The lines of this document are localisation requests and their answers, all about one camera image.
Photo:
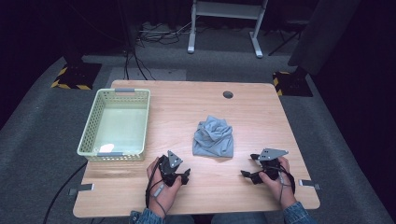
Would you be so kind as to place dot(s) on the white label in basket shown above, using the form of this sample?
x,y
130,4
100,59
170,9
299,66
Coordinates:
x,y
106,148

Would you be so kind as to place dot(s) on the grey table clamp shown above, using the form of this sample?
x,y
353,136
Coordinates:
x,y
81,188
308,183

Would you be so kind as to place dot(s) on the dark round table grommet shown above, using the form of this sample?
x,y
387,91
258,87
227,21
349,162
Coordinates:
x,y
228,94

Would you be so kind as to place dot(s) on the black yellow striped stand base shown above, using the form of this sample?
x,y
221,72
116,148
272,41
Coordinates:
x,y
77,76
292,84

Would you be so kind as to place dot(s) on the person's left hand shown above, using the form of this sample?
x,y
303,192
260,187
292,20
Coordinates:
x,y
166,194

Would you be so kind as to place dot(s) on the person's right hand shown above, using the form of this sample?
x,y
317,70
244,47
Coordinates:
x,y
278,189

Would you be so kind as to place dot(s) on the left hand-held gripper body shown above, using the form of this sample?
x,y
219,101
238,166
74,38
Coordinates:
x,y
170,169

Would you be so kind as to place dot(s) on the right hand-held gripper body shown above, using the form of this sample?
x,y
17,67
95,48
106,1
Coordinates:
x,y
271,163

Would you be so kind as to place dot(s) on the pale green plastic basket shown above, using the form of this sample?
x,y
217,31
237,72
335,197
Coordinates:
x,y
118,127

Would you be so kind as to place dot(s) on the person's legs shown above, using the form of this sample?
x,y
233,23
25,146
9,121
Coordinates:
x,y
224,218

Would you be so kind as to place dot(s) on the grey-blue printed t-shirt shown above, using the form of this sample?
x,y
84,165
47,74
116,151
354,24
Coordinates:
x,y
214,138

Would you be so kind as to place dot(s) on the white metal table frame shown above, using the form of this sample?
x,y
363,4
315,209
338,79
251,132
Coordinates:
x,y
227,11

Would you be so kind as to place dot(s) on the black tripod stand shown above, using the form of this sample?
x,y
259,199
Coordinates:
x,y
285,42

